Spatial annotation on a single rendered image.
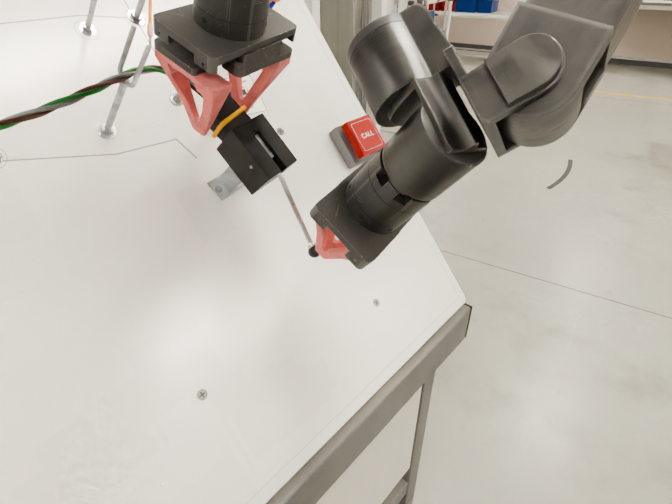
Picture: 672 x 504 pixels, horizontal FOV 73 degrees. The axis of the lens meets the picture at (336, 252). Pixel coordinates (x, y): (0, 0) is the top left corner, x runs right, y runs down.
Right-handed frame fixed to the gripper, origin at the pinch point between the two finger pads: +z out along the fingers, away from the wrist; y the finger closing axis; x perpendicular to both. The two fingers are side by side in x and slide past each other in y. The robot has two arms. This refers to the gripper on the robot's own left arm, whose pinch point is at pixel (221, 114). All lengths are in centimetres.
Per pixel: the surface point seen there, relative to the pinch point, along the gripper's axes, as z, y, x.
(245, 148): 0.0, 1.7, 4.7
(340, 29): 31, -85, -35
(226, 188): 8.1, 0.5, 2.1
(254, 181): 3.0, 1.7, 6.3
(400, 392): 23.2, -2.2, 30.9
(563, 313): 111, -136, 83
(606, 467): 93, -68, 103
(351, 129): 6.3, -18.0, 5.9
